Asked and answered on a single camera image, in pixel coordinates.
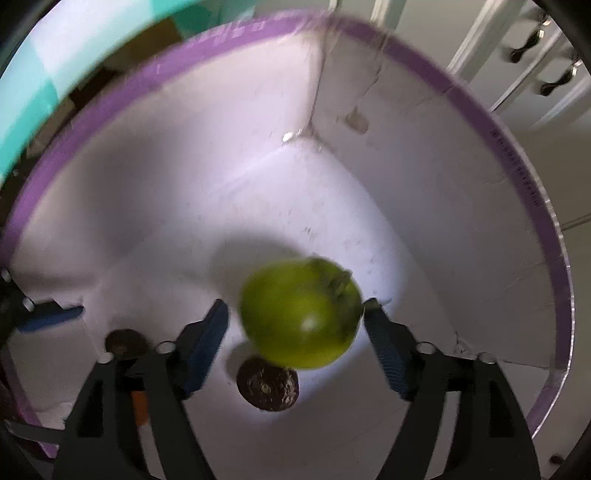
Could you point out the white cabinet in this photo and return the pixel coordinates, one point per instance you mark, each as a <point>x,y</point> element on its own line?
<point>485,27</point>

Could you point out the teal and white checkered lid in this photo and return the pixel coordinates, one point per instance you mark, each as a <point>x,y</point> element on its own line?
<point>27,92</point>

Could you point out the green tomato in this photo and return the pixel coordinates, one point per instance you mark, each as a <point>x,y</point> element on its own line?
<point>295,314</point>

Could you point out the white box with purple rim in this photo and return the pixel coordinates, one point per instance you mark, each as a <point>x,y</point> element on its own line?
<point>184,184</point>

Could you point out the dark water chestnut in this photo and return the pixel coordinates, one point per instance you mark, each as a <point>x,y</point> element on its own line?
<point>268,385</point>
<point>123,342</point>

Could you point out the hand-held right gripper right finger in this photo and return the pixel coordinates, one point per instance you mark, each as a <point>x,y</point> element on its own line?
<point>388,355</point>

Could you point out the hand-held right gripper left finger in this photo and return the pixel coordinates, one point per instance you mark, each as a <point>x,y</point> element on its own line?
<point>207,348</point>

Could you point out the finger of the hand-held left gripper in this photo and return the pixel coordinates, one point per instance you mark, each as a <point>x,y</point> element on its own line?
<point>48,318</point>

